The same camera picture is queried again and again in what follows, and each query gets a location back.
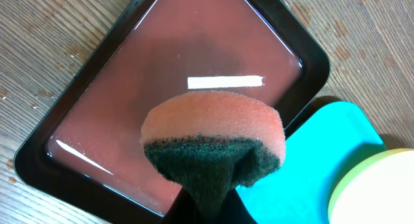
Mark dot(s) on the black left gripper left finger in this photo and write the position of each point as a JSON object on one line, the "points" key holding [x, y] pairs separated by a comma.
{"points": [[182, 211]]}

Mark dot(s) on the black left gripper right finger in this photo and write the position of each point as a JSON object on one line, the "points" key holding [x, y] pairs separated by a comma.
{"points": [[233, 210]]}

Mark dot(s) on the yellow plate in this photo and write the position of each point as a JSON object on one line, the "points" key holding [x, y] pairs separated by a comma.
{"points": [[377, 190]]}

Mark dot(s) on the black tray with red liquid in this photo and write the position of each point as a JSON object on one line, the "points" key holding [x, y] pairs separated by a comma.
{"points": [[86, 150]]}

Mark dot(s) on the teal plastic tray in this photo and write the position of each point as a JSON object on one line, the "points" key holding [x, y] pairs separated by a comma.
{"points": [[319, 153]]}

